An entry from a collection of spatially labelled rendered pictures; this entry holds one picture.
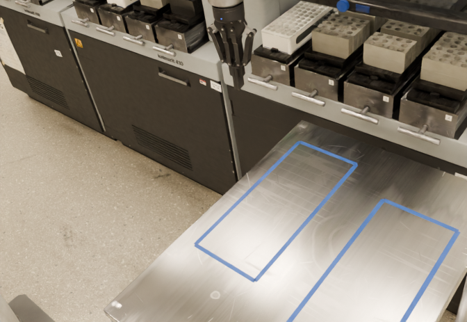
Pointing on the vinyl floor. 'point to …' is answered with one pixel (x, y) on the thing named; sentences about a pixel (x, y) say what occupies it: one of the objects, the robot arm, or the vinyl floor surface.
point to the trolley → (315, 243)
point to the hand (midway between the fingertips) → (238, 75)
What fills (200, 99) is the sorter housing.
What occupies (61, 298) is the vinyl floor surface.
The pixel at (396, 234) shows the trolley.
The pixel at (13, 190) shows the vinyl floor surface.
